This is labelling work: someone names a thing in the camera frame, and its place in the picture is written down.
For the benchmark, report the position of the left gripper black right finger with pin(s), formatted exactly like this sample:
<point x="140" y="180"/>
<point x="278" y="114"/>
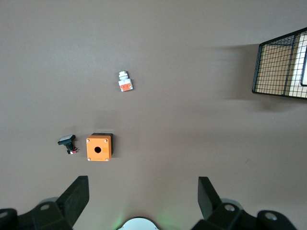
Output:
<point x="208" y="198"/>

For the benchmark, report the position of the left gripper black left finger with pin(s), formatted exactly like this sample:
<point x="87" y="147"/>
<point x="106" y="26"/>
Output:
<point x="74" y="198"/>

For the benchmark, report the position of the brown table cover sheet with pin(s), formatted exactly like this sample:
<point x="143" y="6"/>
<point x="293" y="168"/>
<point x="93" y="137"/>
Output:
<point x="168" y="119"/>

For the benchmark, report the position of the orange button enclosure box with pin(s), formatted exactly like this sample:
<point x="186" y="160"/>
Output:
<point x="96" y="155"/>

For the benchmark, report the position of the white orange switch module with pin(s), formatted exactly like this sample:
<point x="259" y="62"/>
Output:
<point x="124" y="82"/>

